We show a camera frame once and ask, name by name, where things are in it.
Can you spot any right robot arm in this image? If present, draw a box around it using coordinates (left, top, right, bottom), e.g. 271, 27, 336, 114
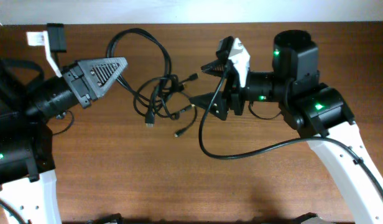
190, 30, 383, 223

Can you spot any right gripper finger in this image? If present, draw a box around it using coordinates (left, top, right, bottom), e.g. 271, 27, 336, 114
189, 91, 229, 121
201, 59, 228, 78

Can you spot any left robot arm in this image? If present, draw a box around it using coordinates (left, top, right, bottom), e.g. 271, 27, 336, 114
0, 57, 128, 223

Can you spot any right arm base clamp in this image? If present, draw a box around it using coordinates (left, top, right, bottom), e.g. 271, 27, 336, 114
291, 213, 332, 224

